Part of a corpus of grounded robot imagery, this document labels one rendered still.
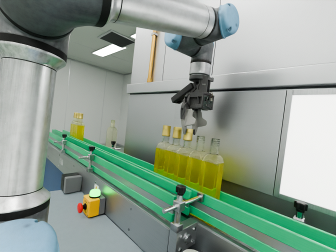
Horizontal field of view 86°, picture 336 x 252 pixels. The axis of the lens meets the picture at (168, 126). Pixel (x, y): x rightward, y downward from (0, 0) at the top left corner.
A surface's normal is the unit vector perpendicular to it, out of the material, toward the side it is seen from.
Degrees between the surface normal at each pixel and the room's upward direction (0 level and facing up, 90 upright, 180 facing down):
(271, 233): 90
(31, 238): 6
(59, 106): 90
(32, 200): 44
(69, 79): 90
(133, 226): 90
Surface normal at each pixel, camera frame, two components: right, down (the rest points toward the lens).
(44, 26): 0.14, 0.98
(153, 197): -0.70, -0.05
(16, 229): 0.11, -0.98
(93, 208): 0.70, 0.10
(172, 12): 0.62, 0.50
